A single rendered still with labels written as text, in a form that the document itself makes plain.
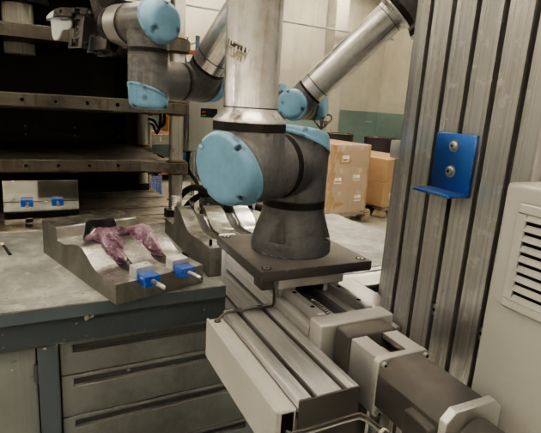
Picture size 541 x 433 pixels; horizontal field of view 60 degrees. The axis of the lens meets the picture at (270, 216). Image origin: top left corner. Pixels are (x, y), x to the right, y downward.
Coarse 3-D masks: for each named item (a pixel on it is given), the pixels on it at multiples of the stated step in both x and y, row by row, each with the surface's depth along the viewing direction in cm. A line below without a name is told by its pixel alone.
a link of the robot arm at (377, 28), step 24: (384, 0) 105; (408, 0) 102; (360, 24) 108; (384, 24) 105; (408, 24) 105; (336, 48) 111; (360, 48) 108; (312, 72) 113; (336, 72) 111; (288, 96) 113; (312, 96) 114
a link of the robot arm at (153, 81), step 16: (128, 48) 85; (144, 48) 84; (160, 48) 85; (128, 64) 86; (144, 64) 84; (160, 64) 86; (176, 64) 90; (128, 80) 87; (144, 80) 85; (160, 80) 86; (176, 80) 89; (128, 96) 88; (144, 96) 86; (160, 96) 87; (176, 96) 92
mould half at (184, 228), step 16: (176, 208) 164; (208, 208) 166; (240, 208) 171; (176, 224) 165; (192, 224) 157; (224, 224) 161; (176, 240) 166; (192, 240) 149; (208, 240) 143; (192, 256) 150; (208, 256) 136; (208, 272) 137
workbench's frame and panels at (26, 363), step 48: (0, 336) 113; (48, 336) 118; (96, 336) 124; (144, 336) 133; (192, 336) 138; (0, 384) 117; (48, 384) 121; (96, 384) 128; (144, 384) 135; (192, 384) 142; (0, 432) 120; (48, 432) 124; (96, 432) 131; (144, 432) 138; (192, 432) 146; (240, 432) 155
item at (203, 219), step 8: (200, 200) 168; (208, 200) 170; (192, 208) 163; (224, 208) 173; (232, 208) 169; (200, 216) 161; (232, 216) 166; (200, 224) 158; (208, 224) 159; (232, 224) 162; (240, 224) 163; (208, 232) 155; (216, 232) 154; (240, 232) 158; (248, 232) 157
